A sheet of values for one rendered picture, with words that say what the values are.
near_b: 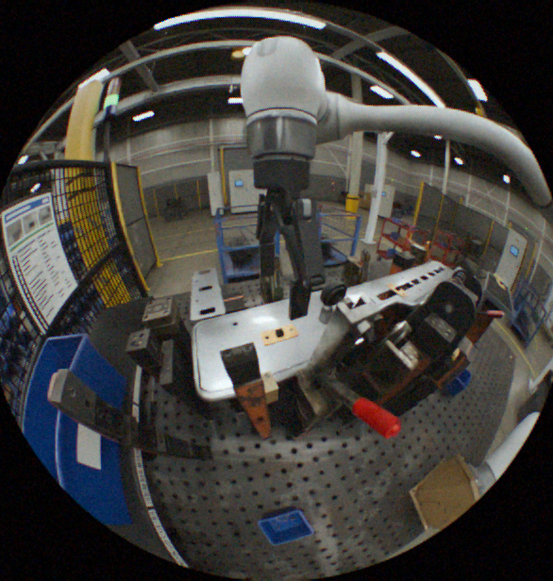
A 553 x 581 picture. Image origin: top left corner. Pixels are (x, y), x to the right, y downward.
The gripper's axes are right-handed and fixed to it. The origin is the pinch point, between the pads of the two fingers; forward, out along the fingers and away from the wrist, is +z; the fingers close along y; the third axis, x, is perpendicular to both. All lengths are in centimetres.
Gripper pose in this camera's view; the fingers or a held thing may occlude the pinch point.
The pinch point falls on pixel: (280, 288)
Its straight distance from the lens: 30.1
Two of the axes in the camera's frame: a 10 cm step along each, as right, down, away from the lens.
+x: -9.2, 2.2, -3.1
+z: 0.0, 8.2, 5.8
